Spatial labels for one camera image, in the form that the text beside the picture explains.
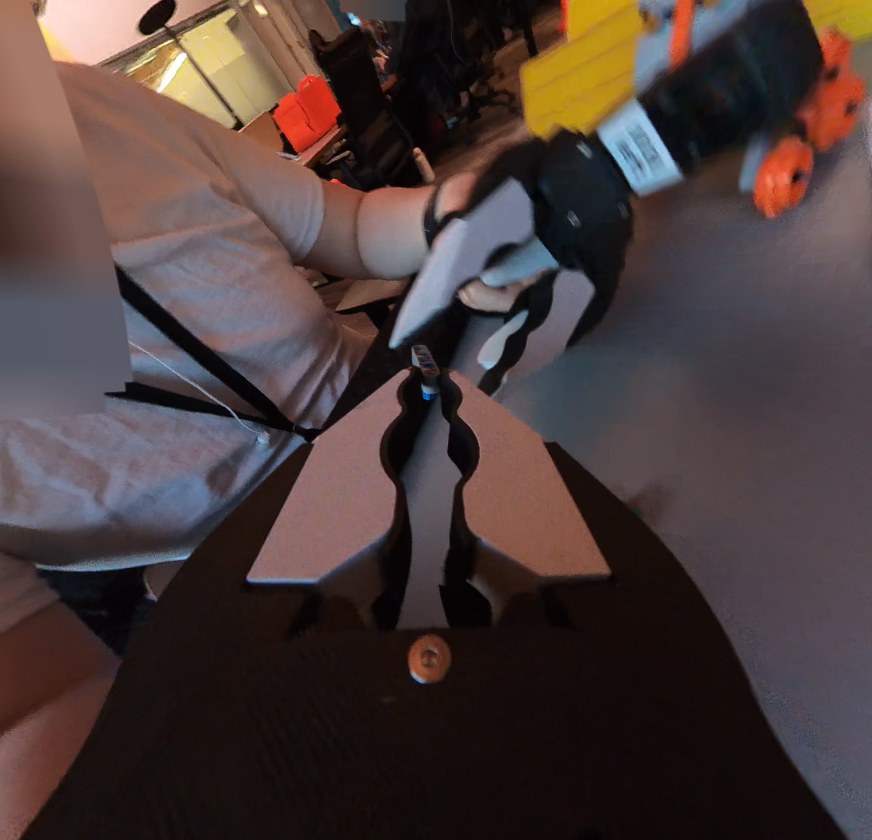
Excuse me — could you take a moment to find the white earphone cable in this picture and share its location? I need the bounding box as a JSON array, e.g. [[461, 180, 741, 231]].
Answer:
[[129, 339, 272, 446]]

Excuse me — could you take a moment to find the person's left forearm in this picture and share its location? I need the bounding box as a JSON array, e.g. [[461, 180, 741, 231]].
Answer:
[[300, 185, 437, 284]]

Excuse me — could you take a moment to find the grey desk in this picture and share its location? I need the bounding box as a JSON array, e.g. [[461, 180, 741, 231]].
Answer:
[[436, 125, 872, 840]]

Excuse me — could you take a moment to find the black chest strap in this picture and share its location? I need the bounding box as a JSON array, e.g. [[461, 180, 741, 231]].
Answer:
[[109, 264, 321, 442]]

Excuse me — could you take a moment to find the person's bare leg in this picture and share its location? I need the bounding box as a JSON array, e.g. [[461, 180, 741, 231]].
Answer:
[[0, 598, 127, 840]]

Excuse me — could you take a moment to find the person's white t-shirt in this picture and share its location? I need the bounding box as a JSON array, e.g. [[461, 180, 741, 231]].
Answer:
[[0, 64, 382, 572]]

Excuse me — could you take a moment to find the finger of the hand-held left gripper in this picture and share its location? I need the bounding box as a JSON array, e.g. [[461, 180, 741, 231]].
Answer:
[[476, 268, 597, 395], [387, 176, 538, 351]]

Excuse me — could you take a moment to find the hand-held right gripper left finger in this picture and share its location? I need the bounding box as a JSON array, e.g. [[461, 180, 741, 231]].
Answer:
[[247, 369, 418, 628]]

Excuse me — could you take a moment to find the black office chair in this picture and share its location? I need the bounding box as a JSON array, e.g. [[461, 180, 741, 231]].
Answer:
[[310, 26, 426, 190]]

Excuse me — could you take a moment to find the person's left hand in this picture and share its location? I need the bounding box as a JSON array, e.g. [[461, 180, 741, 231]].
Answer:
[[433, 171, 540, 314]]

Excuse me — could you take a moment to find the red orange bag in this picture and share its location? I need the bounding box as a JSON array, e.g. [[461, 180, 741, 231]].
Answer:
[[272, 74, 342, 153]]

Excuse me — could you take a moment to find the grey orange toy robot model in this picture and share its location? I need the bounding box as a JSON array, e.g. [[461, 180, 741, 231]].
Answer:
[[637, 0, 869, 220]]

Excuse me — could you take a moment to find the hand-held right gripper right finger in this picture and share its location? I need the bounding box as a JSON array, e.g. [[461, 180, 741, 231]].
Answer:
[[441, 370, 612, 628]]

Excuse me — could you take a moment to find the black disc pole lamp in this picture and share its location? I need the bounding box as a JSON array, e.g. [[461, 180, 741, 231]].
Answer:
[[136, 0, 241, 130]]

